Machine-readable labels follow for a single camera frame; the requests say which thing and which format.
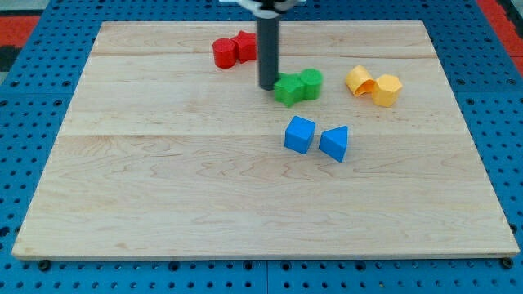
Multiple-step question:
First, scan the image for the blue triangular prism block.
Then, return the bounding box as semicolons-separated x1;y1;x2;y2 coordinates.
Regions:
319;126;349;163

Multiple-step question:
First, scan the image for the light wooden board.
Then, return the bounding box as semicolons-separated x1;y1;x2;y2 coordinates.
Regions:
12;20;519;261

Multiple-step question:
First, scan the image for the green cylinder block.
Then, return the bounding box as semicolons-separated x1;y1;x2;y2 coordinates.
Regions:
300;68;323;100

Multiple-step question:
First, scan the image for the blue cube block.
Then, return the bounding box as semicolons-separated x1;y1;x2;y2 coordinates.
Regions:
284;116;315;154

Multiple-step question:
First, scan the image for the yellow arch block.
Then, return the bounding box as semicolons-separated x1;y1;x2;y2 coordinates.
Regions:
345;65;375;96

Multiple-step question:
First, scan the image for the green star block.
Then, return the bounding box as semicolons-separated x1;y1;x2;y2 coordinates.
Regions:
274;73;305;107

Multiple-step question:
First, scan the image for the red star block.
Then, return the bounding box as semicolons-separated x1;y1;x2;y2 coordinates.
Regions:
231;30;257;63

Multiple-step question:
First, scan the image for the red cylinder block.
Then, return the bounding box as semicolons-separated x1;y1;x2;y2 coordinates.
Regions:
212;38;237;69

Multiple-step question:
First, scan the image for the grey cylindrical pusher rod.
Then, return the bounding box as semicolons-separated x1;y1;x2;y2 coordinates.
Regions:
256;11;279;91

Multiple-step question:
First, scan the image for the yellow hexagon block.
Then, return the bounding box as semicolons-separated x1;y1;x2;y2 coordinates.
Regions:
371;74;403;107

